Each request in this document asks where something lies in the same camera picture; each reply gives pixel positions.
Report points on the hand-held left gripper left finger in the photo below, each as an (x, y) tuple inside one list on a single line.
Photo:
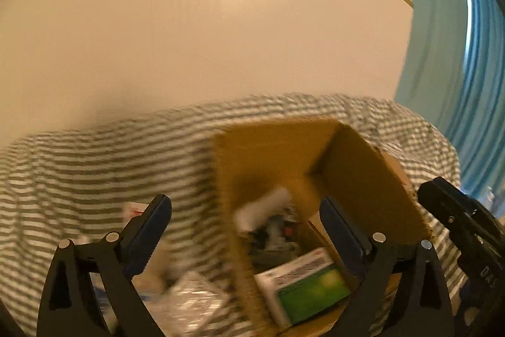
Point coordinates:
[(148, 238)]

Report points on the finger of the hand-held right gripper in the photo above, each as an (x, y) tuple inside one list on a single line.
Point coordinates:
[(442, 199)]

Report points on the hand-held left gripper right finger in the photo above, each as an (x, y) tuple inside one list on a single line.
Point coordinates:
[(343, 238)]

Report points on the red and white sachet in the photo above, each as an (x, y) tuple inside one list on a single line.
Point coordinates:
[(132, 210)]

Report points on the brown cardboard box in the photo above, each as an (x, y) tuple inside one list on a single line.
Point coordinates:
[(268, 163)]

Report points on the green and white medicine box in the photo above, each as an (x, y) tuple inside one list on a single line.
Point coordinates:
[(311, 289)]

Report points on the clear plastic wrapped packet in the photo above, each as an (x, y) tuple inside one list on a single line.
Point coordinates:
[(193, 301)]

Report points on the grey white checked blanket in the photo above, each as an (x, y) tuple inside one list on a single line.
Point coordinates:
[(98, 171)]

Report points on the white tape roll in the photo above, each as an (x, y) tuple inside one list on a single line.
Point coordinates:
[(260, 208)]

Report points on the teal curtain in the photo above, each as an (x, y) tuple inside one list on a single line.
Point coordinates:
[(434, 45)]

